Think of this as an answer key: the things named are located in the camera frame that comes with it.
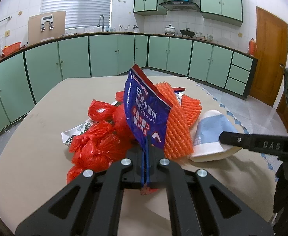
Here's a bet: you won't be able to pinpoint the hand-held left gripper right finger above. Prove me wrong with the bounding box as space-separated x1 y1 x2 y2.
147 150 275 236

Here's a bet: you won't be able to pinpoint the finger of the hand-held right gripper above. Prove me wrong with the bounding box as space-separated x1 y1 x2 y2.
219 131 288 158

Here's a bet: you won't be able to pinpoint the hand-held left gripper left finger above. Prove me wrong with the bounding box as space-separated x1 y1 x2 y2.
15 150 147 236

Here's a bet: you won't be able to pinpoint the blue white paper cup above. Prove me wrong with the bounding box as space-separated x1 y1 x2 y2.
189 110 241 163

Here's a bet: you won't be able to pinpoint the dark blue snack packet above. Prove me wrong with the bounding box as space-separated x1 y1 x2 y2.
123 64 174 196

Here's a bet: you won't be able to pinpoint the large orange foam net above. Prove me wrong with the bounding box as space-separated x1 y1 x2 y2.
155 82 194 159

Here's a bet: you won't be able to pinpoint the red plastic bag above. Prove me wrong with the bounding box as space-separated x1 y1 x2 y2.
66 100 144 185

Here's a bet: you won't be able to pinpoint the green drawer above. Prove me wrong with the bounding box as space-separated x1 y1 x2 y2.
226 77 247 95
229 65 251 81
232 52 253 67

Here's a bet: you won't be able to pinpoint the floral printed wrapper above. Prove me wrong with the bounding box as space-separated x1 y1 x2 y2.
61 119 95 146

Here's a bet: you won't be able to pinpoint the white red snack packet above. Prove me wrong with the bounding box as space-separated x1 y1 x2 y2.
172 88 186 105

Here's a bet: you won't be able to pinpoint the orange thermos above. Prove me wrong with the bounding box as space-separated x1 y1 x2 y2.
248 38 257 55

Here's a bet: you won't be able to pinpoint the green base cabinets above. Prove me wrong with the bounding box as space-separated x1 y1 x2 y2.
0 32 259 140

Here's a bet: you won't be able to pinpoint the black wok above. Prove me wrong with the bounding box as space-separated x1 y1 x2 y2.
180 28 196 38

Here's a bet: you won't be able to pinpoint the metal faucet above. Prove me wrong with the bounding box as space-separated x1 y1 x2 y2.
97 15 106 32

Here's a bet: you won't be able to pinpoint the black range hood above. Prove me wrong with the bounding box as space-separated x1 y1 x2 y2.
159 1 200 12

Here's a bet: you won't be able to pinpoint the wooden board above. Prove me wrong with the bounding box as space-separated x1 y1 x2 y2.
28 11 66 45

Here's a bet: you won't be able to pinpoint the orange basket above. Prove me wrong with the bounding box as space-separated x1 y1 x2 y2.
2 42 21 56

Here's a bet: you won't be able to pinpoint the white window blind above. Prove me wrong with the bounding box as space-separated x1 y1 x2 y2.
41 0 113 29

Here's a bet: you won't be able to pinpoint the wooden door with handle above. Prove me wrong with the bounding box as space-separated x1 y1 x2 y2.
249 6 288 107

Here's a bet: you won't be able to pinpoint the white bracket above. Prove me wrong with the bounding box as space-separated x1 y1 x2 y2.
40 16 55 32

